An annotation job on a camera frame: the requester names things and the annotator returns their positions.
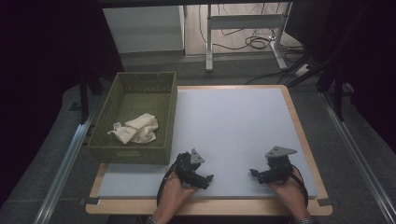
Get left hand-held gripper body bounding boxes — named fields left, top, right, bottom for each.
left=173, top=147, right=206, bottom=188

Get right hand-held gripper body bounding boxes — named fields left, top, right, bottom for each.
left=261, top=146, right=298, bottom=185

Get cream knitted cloth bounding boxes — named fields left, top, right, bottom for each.
left=106, top=112, right=159, bottom=146

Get green woven basket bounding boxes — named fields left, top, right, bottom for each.
left=86, top=71, right=178, bottom=166

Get person's right hand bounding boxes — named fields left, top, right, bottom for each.
left=267, top=174, right=308, bottom=219

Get person's left hand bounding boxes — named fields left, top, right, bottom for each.
left=154, top=171, right=200, bottom=218

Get pale grey table mat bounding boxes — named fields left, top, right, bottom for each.
left=97, top=87, right=318, bottom=201

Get black stand leg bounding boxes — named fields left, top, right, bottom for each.
left=317, top=60, right=357, bottom=122
left=78, top=70, right=106, bottom=124

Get white power strip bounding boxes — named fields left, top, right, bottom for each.
left=293, top=63, right=313, bottom=77

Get white cabinet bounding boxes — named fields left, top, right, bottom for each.
left=102, top=5, right=186, bottom=55

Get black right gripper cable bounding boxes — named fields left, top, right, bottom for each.
left=290, top=163, right=310, bottom=209

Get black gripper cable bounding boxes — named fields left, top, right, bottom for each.
left=290, top=163, right=310, bottom=209
left=156, top=169, right=177, bottom=207

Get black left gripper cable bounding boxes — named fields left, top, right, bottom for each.
left=156, top=169, right=177, bottom=207

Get metal floor rail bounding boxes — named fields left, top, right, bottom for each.
left=318, top=91, right=396, bottom=224
left=32, top=115, right=95, bottom=224

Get black floor cables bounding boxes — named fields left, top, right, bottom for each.
left=198, top=3, right=306, bottom=56

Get white metal desk frame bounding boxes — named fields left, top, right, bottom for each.
left=205, top=2, right=292, bottom=74

